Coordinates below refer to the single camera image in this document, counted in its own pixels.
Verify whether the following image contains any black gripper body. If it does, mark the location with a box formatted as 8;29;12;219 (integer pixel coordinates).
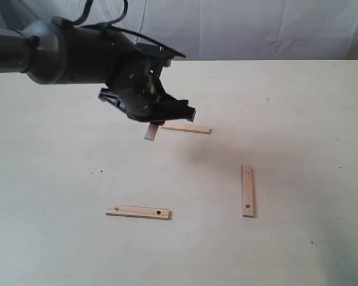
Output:
98;47;179;122

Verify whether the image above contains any plain wood strip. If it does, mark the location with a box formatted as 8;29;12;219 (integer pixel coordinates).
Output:
144;123;159;141
161;124;212;134

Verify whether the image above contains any wood strip with holes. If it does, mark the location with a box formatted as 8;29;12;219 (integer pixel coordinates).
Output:
105;205;171;220
241;165;256;218

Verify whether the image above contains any wood strip with holes bottom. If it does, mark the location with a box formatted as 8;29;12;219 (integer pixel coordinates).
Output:
105;205;171;220

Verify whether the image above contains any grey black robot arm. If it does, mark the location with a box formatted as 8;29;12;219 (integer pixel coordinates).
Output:
0;19;196;123

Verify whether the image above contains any plain wood strip top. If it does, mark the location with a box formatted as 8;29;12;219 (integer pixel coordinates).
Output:
161;124;212;134

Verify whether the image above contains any white backdrop cloth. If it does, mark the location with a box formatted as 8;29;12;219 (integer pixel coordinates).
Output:
0;0;358;61

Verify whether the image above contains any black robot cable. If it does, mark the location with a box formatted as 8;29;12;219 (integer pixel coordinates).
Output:
73;0;187;59

